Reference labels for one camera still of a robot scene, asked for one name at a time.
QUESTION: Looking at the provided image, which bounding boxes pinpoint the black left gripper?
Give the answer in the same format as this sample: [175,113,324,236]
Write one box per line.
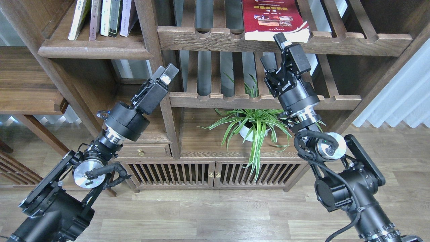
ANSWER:
[97,64,179,142]

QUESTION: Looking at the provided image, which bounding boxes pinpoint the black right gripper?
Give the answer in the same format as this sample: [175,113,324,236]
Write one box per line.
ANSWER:
[260,32,321,123]

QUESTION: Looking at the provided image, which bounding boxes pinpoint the red book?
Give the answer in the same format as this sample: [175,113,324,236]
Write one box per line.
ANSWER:
[242,0,310,43]

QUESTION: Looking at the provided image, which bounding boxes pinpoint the maroon book white characters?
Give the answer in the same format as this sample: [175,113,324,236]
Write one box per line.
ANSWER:
[89,0,102,41]

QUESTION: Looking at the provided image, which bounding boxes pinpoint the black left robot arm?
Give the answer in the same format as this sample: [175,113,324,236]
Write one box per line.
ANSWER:
[7,64,179,242]

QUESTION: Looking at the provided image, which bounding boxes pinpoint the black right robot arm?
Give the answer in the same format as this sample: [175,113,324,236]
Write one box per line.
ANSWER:
[261,33,422,242]

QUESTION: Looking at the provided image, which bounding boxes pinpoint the lavender upright book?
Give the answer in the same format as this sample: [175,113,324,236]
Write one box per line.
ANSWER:
[120,0,138,37]

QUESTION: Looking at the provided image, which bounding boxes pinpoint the green spider plant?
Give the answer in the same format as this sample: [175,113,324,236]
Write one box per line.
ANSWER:
[201,72,326,182]

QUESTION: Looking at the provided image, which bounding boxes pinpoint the dark green upright book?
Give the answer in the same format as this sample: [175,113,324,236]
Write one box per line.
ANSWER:
[108,0,123,37]

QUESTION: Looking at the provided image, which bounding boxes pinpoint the white upright book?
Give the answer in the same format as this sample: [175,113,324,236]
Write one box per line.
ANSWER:
[100,0,112,37]

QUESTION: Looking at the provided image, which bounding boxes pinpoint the white plant pot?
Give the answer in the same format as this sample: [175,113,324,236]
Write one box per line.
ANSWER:
[240,122,257,143]

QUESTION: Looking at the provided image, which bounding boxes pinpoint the dark wooden bookshelf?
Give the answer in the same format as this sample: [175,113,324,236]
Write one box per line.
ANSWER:
[0,0,430,194]

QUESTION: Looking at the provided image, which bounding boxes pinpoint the white curtain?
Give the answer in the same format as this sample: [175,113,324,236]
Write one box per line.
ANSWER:
[353,40,430,128]

